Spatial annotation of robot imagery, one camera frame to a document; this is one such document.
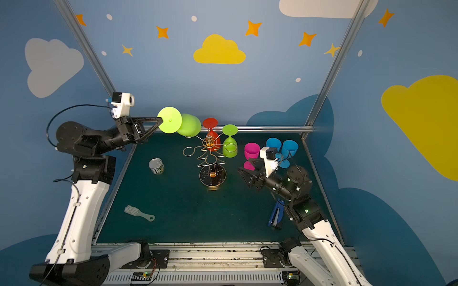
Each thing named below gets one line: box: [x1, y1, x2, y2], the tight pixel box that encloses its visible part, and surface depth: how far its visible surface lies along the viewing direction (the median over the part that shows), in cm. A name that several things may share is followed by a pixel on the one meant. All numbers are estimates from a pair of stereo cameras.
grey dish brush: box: [124, 204, 156, 222], surface depth 88 cm
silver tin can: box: [148, 157, 166, 175], surface depth 101 cm
